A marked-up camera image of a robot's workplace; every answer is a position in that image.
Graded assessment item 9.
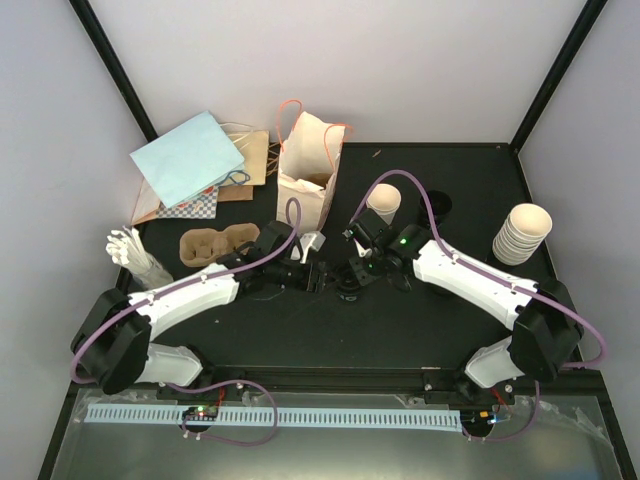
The black paper coffee cup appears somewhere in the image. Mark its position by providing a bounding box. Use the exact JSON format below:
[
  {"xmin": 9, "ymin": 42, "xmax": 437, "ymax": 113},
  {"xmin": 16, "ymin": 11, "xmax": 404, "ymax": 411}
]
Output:
[{"xmin": 335, "ymin": 259, "xmax": 368, "ymax": 303}]

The cream bear paper bag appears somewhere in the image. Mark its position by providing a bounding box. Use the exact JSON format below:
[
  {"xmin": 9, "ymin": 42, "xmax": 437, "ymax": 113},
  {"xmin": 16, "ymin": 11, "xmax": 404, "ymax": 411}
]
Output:
[{"xmin": 276, "ymin": 99, "xmax": 353, "ymax": 234}]

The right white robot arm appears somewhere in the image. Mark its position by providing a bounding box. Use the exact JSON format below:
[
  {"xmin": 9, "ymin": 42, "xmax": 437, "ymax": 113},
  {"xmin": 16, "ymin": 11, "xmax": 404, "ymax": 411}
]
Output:
[{"xmin": 343, "ymin": 209, "xmax": 583, "ymax": 403}]

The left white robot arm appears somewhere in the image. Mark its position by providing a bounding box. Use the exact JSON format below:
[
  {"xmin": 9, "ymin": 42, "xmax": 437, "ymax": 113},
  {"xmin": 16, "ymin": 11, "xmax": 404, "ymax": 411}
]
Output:
[{"xmin": 70, "ymin": 221, "xmax": 328, "ymax": 399}]

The checkered paper bag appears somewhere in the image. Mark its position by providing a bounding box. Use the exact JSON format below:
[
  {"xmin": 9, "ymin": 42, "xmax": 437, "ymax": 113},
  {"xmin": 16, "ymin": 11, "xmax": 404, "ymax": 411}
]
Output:
[{"xmin": 155, "ymin": 187, "xmax": 219, "ymax": 219}]

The brown kraft paper bag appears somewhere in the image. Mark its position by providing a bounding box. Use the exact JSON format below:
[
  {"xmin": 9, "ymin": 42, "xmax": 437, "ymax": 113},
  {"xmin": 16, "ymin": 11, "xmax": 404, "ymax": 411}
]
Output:
[{"xmin": 131, "ymin": 130, "xmax": 270, "ymax": 225}]

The light blue paper bag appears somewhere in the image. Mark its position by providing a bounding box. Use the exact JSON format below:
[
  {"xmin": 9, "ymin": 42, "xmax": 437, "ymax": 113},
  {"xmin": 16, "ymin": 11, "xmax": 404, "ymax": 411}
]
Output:
[{"xmin": 130, "ymin": 111, "xmax": 244, "ymax": 207}]

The stack of white cups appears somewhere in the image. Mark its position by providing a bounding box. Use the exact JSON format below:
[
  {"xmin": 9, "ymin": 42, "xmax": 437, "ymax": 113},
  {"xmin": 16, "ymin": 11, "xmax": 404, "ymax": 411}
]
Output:
[{"xmin": 492, "ymin": 203, "xmax": 553, "ymax": 266}]

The white plastic cutlery bunch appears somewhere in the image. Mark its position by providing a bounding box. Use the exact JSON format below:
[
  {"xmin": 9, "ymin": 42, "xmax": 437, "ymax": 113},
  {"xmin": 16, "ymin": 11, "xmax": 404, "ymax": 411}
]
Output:
[{"xmin": 105, "ymin": 227, "xmax": 174, "ymax": 290}]

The light blue cable chain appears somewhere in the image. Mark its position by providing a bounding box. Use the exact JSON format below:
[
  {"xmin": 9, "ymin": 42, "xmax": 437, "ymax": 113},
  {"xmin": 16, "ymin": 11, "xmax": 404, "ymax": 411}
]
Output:
[{"xmin": 84, "ymin": 402, "xmax": 465, "ymax": 435}]

